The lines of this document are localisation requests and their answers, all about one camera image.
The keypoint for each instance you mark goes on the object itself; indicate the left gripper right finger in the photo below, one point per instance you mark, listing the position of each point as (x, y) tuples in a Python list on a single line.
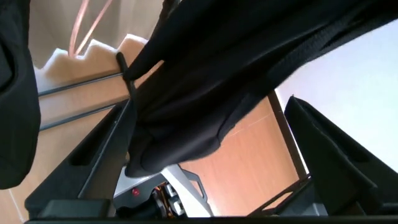
[(342, 183)]

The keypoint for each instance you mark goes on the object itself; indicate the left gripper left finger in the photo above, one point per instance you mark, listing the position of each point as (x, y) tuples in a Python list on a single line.
[(56, 189)]

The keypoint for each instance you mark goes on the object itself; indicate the pink clothes hanger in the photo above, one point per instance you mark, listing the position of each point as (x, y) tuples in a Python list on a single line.
[(76, 28)]

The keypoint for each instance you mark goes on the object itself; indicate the black garment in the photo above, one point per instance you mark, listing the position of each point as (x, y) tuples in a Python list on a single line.
[(217, 77)]

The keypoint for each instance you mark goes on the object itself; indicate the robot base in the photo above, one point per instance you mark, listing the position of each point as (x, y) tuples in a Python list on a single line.
[(183, 193)]

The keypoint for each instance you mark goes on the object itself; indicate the black clothes rack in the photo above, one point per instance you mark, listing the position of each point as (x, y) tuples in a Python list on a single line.
[(77, 83)]

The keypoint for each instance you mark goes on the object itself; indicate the beige curtain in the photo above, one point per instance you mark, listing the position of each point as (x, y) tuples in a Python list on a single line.
[(56, 25)]

